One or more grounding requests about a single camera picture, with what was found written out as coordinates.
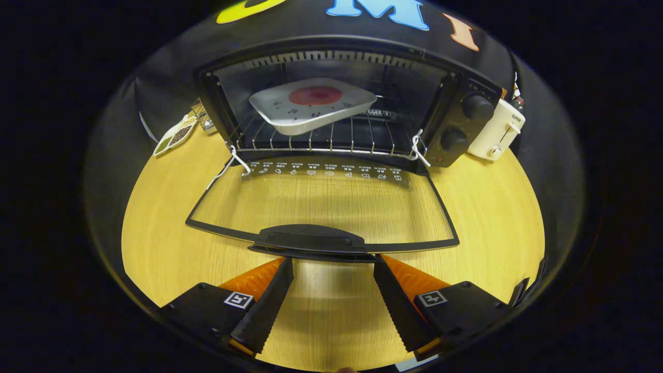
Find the white square plate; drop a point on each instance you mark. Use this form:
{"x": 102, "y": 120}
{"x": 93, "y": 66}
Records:
{"x": 311, "y": 122}

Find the pink ham slice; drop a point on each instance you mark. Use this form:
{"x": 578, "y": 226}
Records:
{"x": 316, "y": 96}

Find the black table edge bracket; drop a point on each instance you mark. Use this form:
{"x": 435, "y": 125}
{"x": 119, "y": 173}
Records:
{"x": 519, "y": 292}

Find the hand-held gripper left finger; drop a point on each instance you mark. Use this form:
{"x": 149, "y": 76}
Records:
{"x": 269, "y": 305}

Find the white divided dish of beans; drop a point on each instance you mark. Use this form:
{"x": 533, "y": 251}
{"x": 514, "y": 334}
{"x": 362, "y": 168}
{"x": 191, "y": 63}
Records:
{"x": 176, "y": 137}

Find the black toaster oven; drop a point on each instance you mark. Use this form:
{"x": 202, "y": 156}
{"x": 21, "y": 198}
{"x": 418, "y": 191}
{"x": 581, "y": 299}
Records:
{"x": 311, "y": 239}

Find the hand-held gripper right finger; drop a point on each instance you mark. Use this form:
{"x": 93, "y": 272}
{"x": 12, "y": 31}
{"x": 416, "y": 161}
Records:
{"x": 396, "y": 305}

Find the white pop-up toaster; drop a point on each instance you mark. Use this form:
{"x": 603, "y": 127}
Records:
{"x": 494, "y": 137}

